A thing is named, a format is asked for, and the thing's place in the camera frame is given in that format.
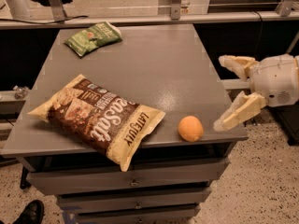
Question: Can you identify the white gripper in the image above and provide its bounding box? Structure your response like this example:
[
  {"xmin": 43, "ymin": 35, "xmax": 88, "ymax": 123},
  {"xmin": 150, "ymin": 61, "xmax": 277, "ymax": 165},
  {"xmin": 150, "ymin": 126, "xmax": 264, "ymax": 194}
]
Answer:
[{"xmin": 213, "ymin": 54, "xmax": 299, "ymax": 132}]

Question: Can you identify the orange fruit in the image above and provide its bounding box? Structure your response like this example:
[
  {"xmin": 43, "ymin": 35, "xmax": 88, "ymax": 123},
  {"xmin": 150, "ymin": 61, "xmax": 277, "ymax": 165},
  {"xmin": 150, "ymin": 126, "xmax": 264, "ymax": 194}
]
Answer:
[{"xmin": 178, "ymin": 116, "xmax": 204, "ymax": 142}]

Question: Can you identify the green chip bag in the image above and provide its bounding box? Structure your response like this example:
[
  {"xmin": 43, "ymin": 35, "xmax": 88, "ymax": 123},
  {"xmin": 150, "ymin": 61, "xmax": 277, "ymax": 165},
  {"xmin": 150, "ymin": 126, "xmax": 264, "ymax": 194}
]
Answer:
[{"xmin": 64, "ymin": 21, "xmax": 122, "ymax": 57}]

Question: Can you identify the brown Late July chip bag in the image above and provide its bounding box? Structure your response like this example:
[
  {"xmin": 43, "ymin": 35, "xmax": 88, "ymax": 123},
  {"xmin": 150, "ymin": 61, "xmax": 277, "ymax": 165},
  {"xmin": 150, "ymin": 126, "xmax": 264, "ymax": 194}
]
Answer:
[{"xmin": 29, "ymin": 75, "xmax": 165, "ymax": 172}]

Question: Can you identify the grey drawer cabinet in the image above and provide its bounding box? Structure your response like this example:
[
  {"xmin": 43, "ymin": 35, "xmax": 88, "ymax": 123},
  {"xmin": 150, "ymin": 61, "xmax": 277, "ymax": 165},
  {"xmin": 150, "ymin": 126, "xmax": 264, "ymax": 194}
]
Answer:
[{"xmin": 0, "ymin": 23, "xmax": 249, "ymax": 224}]

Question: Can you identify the crumpled clear plastic object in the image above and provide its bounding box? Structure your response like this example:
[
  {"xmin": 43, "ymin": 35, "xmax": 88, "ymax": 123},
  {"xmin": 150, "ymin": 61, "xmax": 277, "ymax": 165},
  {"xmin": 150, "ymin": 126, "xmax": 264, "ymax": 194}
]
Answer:
[{"xmin": 13, "ymin": 86, "xmax": 29, "ymax": 99}]

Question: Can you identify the black shoe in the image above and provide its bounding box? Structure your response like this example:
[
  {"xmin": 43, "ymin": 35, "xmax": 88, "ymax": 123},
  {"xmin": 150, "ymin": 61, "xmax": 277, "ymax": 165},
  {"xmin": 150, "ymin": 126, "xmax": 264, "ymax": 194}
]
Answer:
[{"xmin": 13, "ymin": 200, "xmax": 44, "ymax": 224}]

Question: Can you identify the black cable on rail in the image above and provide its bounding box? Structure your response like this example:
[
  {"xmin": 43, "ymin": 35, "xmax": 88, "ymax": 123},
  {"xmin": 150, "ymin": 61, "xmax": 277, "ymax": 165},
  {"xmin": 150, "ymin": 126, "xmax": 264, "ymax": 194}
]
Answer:
[{"xmin": 0, "ymin": 14, "xmax": 90, "ymax": 25}]

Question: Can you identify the grey metal rail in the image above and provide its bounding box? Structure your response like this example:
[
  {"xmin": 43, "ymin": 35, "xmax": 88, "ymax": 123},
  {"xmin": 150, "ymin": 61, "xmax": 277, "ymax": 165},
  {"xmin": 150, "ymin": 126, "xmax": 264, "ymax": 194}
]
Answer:
[{"xmin": 0, "ymin": 11, "xmax": 299, "ymax": 30}]

